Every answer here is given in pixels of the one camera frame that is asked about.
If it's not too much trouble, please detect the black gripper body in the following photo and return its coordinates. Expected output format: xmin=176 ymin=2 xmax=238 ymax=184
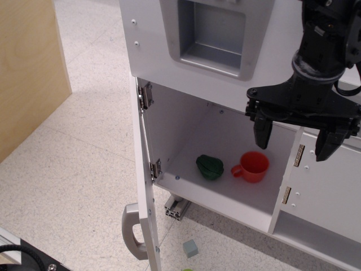
xmin=246 ymin=75 xmax=360 ymax=136

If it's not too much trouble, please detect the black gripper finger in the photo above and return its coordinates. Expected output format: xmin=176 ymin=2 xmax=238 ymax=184
xmin=253 ymin=113 xmax=273 ymax=149
xmin=315 ymin=129 xmax=350 ymax=161

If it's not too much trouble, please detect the white low fridge door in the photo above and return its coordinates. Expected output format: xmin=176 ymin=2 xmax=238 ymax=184
xmin=129 ymin=75 xmax=161 ymax=270

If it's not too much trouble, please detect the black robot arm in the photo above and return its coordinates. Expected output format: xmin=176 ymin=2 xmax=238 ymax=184
xmin=246 ymin=1 xmax=360 ymax=161

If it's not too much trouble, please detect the red plastic cup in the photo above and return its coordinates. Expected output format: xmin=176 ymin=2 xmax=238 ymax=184
xmin=231 ymin=151 xmax=270 ymax=183

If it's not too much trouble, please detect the white right cabinet door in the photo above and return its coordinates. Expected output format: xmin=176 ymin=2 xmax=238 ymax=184
xmin=281 ymin=132 xmax=360 ymax=242

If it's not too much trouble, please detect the green toy pepper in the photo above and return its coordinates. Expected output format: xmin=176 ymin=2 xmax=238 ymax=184
xmin=196 ymin=155 xmax=224 ymax=181

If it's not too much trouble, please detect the white toy kitchen cabinet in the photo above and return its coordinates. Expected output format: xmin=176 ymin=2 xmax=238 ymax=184
xmin=120 ymin=1 xmax=360 ymax=270

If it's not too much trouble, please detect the aluminium extrusion foot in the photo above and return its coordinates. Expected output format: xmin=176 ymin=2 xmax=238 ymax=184
xmin=164 ymin=194 xmax=191 ymax=221

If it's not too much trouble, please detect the grey foam cube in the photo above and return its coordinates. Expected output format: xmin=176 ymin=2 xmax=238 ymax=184
xmin=183 ymin=239 xmax=199 ymax=258

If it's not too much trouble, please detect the wooden panel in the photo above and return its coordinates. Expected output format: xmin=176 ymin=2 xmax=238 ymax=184
xmin=1 ymin=1 xmax=72 ymax=160

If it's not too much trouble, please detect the grey fridge door handle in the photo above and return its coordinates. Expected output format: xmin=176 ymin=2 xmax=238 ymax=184
xmin=122 ymin=203 xmax=148 ymax=260

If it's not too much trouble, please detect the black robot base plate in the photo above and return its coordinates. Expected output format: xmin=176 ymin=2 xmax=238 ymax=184
xmin=18 ymin=238 xmax=73 ymax=271

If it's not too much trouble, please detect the aluminium rail at corner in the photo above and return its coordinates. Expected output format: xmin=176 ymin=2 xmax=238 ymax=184
xmin=0 ymin=227 xmax=21 ymax=264

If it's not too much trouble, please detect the black cable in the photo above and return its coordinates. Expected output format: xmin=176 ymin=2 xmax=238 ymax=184
xmin=0 ymin=244 xmax=46 ymax=271

